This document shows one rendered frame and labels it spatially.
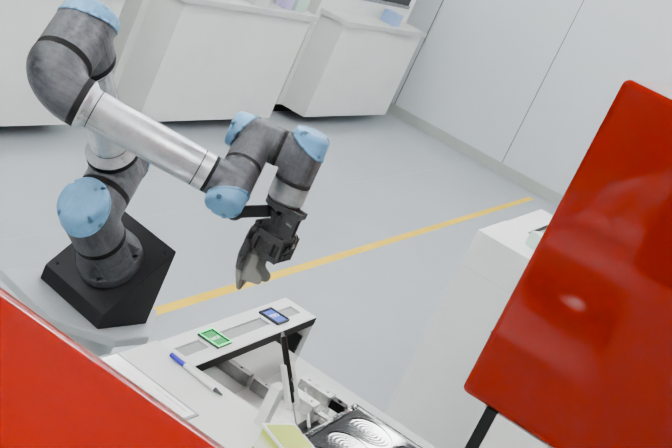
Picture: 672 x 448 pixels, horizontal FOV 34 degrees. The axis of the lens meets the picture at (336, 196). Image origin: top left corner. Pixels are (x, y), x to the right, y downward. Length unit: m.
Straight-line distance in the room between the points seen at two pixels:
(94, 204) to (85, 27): 0.42
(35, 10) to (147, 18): 1.24
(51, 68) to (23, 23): 3.49
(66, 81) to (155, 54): 4.58
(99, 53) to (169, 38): 4.45
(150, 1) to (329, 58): 2.22
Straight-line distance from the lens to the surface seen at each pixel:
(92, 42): 2.13
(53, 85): 2.08
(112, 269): 2.49
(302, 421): 2.36
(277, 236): 2.19
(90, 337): 2.49
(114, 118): 2.07
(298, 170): 2.15
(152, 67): 6.66
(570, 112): 10.17
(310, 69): 8.59
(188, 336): 2.30
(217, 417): 2.05
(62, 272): 2.59
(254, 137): 2.14
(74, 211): 2.38
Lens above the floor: 1.94
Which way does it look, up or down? 15 degrees down
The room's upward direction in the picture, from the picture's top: 25 degrees clockwise
